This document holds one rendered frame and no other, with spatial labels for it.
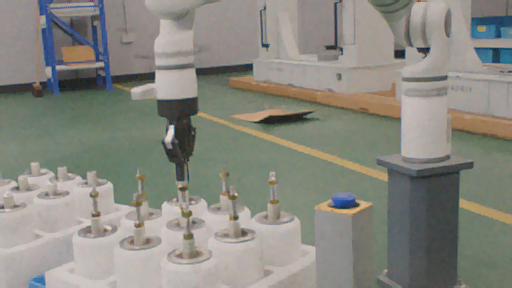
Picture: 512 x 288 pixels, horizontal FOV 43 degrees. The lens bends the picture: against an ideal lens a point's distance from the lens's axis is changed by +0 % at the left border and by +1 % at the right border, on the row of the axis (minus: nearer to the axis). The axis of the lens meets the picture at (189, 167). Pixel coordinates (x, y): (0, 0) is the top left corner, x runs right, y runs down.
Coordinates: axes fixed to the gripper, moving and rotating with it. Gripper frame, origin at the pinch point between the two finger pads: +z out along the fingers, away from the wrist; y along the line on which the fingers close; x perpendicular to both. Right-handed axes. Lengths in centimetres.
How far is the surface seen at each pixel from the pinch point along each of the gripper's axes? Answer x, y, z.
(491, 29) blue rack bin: -110, 630, 0
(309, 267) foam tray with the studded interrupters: -22.6, 2.6, 18.0
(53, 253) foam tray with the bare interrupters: 34.6, 7.9, 20.8
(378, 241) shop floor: -31, 67, 35
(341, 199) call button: -29.6, -6.8, 2.3
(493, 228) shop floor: -61, 83, 35
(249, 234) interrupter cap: -13.5, -4.5, 9.8
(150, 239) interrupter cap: 3.4, -9.3, 9.9
